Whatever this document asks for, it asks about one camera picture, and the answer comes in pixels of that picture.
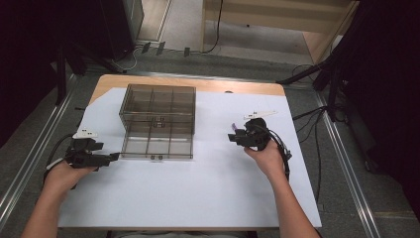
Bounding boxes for white paper sheet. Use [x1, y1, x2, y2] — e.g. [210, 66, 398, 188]
[57, 86, 323, 230]

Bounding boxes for transparent grey drawer box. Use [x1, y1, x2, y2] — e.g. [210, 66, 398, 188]
[118, 82, 197, 162]

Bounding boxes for person's right hand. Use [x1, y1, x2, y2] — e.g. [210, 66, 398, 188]
[243, 138, 287, 181]

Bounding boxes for black floor cables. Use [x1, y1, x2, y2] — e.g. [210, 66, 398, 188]
[290, 62, 331, 204]

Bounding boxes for black hanging cable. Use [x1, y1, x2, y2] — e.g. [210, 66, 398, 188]
[202, 0, 225, 55]

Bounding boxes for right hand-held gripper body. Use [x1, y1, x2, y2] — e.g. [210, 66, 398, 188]
[239, 110, 279, 152]

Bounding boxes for light wooden furniture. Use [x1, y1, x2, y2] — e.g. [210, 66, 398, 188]
[200, 0, 361, 65]

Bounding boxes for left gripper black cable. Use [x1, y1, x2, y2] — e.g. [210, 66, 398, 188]
[42, 133, 75, 191]

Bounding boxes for black metal stand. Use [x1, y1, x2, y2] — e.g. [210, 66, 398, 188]
[276, 49, 351, 123]
[49, 31, 127, 107]

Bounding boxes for white floor cable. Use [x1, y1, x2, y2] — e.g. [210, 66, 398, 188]
[110, 45, 144, 73]

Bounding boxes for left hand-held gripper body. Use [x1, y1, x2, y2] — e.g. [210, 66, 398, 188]
[64, 128, 106, 171]

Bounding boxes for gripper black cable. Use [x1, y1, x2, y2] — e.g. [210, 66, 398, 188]
[261, 123, 293, 182]
[42, 133, 75, 191]

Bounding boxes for dark cabinet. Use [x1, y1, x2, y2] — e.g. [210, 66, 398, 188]
[98, 0, 146, 62]

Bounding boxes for person's left hand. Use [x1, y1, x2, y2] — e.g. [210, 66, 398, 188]
[43, 161, 99, 200]

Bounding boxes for metal floor rail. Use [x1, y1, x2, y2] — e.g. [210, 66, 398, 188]
[83, 69, 316, 88]
[0, 73, 78, 232]
[311, 90, 382, 238]

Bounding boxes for wooden table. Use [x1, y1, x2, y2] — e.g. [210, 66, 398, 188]
[57, 73, 323, 232]

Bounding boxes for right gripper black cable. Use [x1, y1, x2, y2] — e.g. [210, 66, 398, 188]
[261, 123, 293, 182]

